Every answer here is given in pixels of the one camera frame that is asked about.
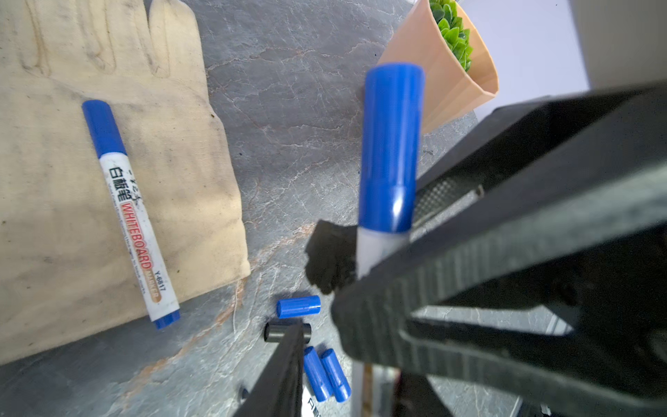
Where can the blue pen cap three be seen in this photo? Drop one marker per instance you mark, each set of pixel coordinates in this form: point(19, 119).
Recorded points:
point(298, 307)

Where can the white marker pen two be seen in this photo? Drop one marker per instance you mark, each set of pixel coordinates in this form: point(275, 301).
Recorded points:
point(374, 386)

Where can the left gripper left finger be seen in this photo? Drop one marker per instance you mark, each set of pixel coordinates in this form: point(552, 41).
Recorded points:
point(279, 389)

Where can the blue pen cap five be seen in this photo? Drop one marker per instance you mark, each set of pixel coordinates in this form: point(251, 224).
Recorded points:
point(340, 386)

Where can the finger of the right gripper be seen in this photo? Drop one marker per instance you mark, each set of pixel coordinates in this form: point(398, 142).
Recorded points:
point(502, 145)
point(596, 258)

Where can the tan pot with green plant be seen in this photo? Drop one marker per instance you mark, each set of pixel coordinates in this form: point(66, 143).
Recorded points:
point(450, 91)

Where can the blue pen cap four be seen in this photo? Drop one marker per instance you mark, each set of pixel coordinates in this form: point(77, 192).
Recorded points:
point(317, 375)

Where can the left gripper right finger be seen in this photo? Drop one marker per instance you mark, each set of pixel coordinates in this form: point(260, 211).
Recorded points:
point(414, 396)

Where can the white marker pen one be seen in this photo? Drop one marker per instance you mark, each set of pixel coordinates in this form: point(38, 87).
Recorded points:
point(147, 260)

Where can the black pen cap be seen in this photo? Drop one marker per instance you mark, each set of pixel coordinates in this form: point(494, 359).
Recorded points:
point(275, 331)

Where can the white marker pen three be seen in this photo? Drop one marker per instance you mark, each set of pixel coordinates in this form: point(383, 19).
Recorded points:
point(309, 405)

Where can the beige fabric glove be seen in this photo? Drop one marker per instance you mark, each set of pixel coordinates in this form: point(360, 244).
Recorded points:
point(66, 272)

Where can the blue pen cap two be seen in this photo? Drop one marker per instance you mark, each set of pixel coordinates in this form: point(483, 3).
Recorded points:
point(393, 107)

